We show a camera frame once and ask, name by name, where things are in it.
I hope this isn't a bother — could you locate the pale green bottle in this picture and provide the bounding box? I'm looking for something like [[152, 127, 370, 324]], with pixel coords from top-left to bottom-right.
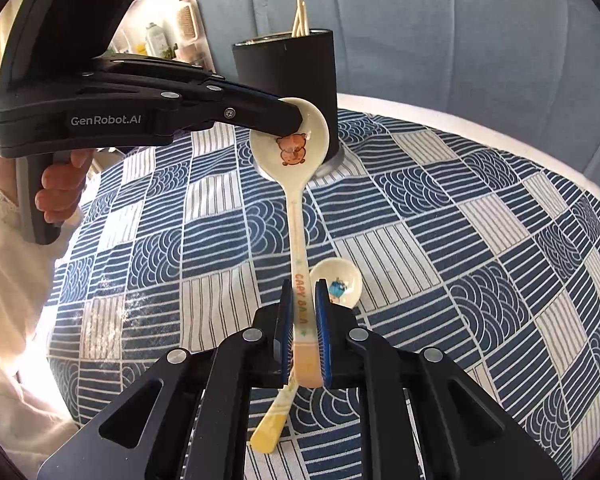
[[145, 22, 166, 59]]

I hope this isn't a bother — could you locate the black cylindrical utensil holder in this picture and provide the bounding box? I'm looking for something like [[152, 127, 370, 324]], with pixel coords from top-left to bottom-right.
[[231, 28, 353, 182]]

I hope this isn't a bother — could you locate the person's left hand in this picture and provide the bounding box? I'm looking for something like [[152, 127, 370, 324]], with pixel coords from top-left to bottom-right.
[[34, 148, 97, 227]]

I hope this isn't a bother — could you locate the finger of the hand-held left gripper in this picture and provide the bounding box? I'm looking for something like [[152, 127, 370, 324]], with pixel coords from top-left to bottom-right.
[[92, 54, 282, 106], [80, 84, 306, 138]]

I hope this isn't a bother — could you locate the person's left forearm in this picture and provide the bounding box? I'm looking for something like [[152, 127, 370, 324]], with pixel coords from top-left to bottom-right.
[[0, 179, 83, 463]]

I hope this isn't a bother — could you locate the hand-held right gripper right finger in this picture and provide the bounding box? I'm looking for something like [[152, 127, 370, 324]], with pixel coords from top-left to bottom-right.
[[314, 280, 563, 480]]

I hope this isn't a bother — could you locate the grey-blue backdrop cloth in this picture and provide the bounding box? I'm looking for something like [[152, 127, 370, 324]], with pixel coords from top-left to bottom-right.
[[187, 0, 600, 196]]

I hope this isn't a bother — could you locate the yellow-handled blue print spoon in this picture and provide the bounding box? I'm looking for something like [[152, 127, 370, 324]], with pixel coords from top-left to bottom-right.
[[250, 258, 364, 454]]

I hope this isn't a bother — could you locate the orange-handled bear print spoon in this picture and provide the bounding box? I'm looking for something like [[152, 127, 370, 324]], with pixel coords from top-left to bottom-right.
[[250, 97, 330, 389]]

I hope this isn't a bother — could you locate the wooden-handled hairbrush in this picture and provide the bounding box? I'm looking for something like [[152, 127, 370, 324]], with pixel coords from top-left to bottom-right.
[[173, 0, 199, 42]]

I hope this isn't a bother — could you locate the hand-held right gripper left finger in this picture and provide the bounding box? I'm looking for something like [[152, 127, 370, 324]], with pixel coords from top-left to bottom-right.
[[37, 280, 296, 480]]

